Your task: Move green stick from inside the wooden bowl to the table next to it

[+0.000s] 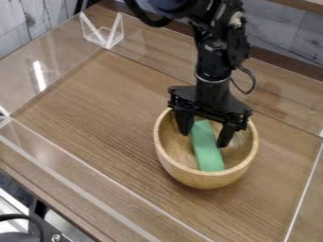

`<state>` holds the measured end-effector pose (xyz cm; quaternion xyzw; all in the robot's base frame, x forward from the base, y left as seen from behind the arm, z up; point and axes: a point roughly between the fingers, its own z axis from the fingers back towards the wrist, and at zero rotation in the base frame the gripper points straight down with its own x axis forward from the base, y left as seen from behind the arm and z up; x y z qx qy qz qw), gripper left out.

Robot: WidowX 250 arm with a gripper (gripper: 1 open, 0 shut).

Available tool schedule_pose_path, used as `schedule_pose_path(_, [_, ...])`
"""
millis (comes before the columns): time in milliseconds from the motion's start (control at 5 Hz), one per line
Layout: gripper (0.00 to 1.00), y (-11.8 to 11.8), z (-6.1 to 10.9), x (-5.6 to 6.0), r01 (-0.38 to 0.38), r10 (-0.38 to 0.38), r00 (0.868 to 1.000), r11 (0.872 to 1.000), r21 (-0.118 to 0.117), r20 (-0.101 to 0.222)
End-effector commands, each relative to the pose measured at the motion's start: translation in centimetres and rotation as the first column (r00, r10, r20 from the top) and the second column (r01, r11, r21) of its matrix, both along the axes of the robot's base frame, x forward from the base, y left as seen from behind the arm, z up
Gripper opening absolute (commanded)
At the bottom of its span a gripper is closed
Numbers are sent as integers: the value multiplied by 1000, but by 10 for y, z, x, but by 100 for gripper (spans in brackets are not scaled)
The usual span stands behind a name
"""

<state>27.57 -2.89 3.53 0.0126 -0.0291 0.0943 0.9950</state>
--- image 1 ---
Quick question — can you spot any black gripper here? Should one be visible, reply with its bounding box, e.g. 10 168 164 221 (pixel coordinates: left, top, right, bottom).
168 75 252 147

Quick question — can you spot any wooden bowl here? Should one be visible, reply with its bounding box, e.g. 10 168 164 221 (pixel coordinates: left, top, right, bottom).
153 109 259 190

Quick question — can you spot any clear acrylic corner bracket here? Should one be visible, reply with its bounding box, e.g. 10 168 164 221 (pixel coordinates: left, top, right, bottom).
80 12 125 49

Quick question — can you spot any green rectangular stick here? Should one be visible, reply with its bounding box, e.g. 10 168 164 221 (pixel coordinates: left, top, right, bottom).
191 120 224 172

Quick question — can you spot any black cable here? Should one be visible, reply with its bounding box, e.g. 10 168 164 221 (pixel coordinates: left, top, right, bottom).
0 213 40 242

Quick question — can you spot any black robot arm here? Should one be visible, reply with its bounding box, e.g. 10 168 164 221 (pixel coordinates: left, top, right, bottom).
124 0 252 147

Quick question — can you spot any black table leg bracket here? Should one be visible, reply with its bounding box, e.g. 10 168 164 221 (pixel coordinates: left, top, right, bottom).
29 199 87 242

